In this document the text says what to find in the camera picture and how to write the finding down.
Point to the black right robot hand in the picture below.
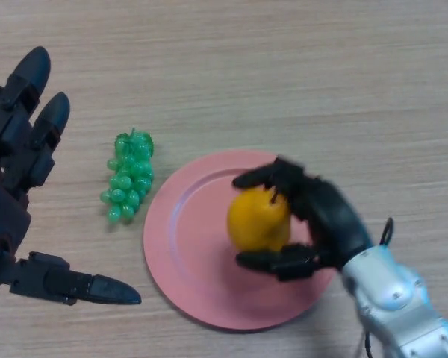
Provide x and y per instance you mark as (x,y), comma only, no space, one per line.
(332,220)

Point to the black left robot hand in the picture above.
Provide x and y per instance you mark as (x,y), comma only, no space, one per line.
(7,216)

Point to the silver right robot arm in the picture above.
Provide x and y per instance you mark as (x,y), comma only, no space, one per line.
(395,298)

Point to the pink round plate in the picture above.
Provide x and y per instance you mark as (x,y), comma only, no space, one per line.
(198,261)

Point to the green grape bunch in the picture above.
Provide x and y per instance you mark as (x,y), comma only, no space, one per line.
(130,179)

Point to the yellow pear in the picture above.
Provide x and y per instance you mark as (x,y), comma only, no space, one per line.
(255,220)

